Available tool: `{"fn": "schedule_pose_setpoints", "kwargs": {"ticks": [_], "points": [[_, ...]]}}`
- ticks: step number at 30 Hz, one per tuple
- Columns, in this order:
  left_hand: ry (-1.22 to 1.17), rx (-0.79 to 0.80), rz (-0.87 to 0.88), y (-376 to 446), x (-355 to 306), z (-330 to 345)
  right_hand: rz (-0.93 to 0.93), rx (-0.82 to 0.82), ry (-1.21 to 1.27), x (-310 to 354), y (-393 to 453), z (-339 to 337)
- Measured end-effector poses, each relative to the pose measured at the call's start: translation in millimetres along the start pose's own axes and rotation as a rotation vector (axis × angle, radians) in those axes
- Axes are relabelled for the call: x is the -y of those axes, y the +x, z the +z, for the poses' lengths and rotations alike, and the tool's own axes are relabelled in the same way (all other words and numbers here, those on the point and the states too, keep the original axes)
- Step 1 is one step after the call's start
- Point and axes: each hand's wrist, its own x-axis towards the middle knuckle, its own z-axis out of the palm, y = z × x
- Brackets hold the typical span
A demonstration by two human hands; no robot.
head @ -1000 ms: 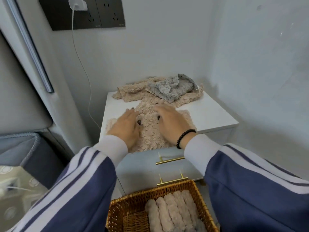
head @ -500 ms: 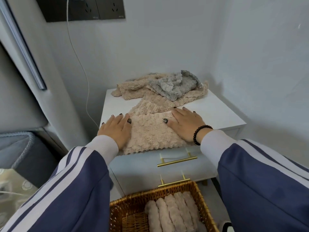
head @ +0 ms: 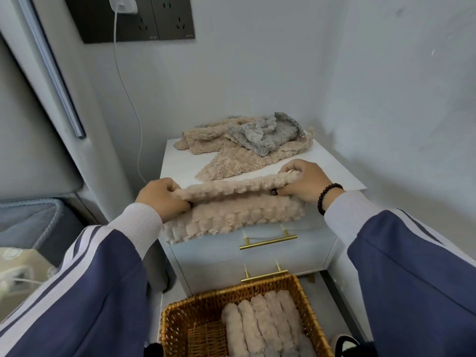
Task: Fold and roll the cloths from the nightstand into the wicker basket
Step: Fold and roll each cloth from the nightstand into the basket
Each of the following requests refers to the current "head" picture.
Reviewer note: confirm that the person's left hand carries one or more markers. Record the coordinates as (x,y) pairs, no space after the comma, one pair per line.
(160,200)

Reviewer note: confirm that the person's right hand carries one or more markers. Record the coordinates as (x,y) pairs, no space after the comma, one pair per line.
(308,182)

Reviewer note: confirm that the single grey towel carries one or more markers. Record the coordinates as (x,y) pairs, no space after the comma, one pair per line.
(264,135)
(306,345)

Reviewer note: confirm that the single beige towel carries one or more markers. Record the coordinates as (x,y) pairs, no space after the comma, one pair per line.
(266,327)
(251,330)
(238,211)
(280,323)
(234,332)
(290,312)

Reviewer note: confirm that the pile of beige grey towels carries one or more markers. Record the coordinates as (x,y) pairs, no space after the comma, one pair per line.
(208,139)

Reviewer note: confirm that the orange wicker basket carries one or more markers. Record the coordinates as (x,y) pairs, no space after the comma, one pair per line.
(186,323)

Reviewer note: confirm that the person's right forearm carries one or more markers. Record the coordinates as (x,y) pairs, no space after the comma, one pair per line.
(416,282)

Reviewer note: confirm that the person's left forearm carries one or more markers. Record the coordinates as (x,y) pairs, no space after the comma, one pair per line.
(74,293)

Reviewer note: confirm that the person's right shoe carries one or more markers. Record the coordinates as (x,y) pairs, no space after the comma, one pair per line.
(344,345)

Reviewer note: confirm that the white nightstand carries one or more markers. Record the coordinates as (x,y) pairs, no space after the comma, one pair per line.
(208,260)

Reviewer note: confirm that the grey padded headboard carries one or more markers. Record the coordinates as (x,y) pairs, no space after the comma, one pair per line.
(29,137)

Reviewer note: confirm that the patterned beige bedspread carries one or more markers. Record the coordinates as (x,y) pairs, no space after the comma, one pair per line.
(22,278)

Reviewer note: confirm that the silver headboard trim strip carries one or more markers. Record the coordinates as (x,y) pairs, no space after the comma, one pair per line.
(52,70)

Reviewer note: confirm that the white charger plug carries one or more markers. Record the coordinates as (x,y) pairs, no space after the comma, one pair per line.
(122,4)

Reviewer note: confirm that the narrow black wall socket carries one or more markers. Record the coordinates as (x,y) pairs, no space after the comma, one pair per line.
(173,18)

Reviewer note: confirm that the wide black wall socket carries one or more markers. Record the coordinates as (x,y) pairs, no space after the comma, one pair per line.
(89,22)

